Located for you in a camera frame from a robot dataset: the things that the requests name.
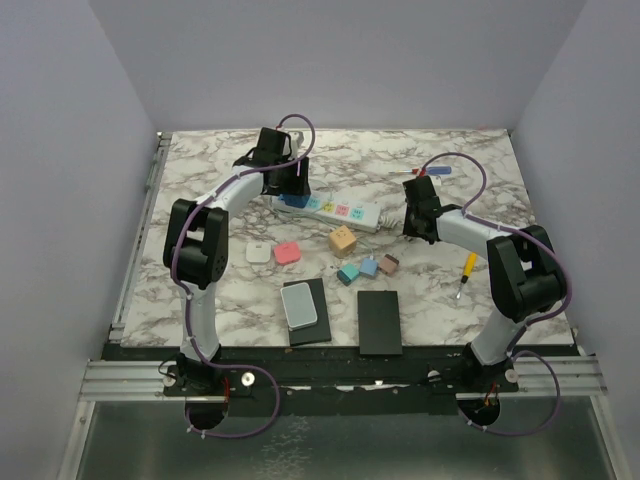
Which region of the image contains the blue red screwdriver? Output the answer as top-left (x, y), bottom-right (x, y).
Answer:
top-left (390, 165), bottom-right (452, 176)

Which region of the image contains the white folding plug adapter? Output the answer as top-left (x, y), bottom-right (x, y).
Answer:
top-left (245, 242), bottom-right (272, 264)

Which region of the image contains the black slab under power bank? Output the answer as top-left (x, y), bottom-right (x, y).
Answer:
top-left (280, 278), bottom-right (332, 347)

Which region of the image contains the pink plug adapter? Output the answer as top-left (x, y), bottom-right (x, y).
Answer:
top-left (274, 242), bottom-right (301, 265)

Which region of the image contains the white power strip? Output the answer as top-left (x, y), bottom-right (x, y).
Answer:
top-left (271, 192), bottom-right (381, 233)

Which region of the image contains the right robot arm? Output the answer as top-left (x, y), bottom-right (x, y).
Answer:
top-left (403, 176), bottom-right (572, 391)

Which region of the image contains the light blue USB charger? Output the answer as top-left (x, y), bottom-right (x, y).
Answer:
top-left (359, 257), bottom-right (378, 279)

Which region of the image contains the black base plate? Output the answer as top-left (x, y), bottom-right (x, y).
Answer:
top-left (102, 343), bottom-right (521, 417)

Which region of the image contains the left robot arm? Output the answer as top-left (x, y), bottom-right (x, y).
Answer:
top-left (163, 127), bottom-right (310, 395)

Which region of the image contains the grey white power bank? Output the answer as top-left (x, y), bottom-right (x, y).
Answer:
top-left (280, 282), bottom-right (318, 331)

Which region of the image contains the blue cube socket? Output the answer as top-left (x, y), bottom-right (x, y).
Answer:
top-left (279, 194), bottom-right (310, 211)

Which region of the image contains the black rectangular slab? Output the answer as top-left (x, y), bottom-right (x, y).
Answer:
top-left (357, 291), bottom-right (402, 356)

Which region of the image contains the aluminium table edge rail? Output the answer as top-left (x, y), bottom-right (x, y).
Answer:
top-left (108, 132), bottom-right (173, 344)

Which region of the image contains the teal USB charger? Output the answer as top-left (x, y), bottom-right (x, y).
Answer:
top-left (336, 264), bottom-right (360, 285)

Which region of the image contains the white power strip cord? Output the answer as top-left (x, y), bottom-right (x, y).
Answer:
top-left (378, 215), bottom-right (416, 244)

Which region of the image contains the beige cube socket adapter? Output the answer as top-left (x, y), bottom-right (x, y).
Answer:
top-left (328, 225), bottom-right (357, 258)

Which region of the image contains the small yellow handled screwdriver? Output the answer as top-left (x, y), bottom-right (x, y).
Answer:
top-left (455, 252), bottom-right (478, 300)

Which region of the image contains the dusty pink USB charger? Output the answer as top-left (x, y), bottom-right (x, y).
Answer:
top-left (378, 254), bottom-right (399, 276)

